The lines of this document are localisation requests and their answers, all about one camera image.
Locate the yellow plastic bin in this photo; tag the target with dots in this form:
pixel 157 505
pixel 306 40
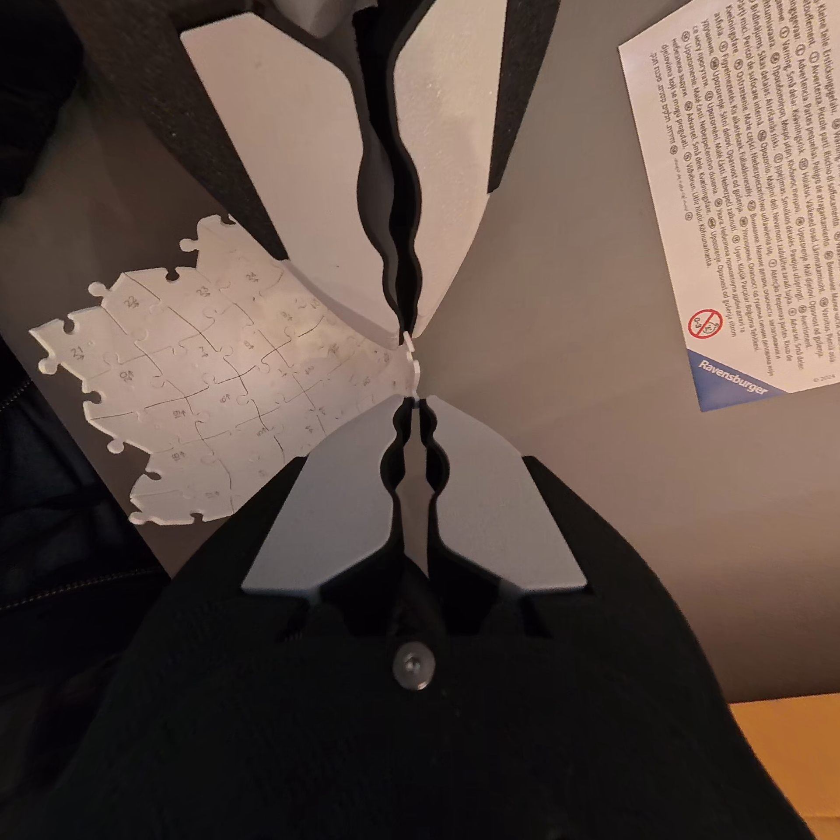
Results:
pixel 794 768

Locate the partly built puzzle ball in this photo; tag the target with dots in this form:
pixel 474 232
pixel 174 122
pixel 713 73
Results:
pixel 197 394

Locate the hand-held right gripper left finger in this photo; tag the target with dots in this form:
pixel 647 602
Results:
pixel 328 518

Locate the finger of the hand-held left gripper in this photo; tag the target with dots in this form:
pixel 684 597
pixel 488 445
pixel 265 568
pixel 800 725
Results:
pixel 289 131
pixel 453 131

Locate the folded paper leaflet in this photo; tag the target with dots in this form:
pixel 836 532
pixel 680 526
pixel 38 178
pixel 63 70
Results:
pixel 741 197

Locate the person's jacketed torso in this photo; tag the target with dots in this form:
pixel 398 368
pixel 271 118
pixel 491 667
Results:
pixel 52 525

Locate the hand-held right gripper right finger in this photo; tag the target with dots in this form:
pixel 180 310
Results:
pixel 505 518

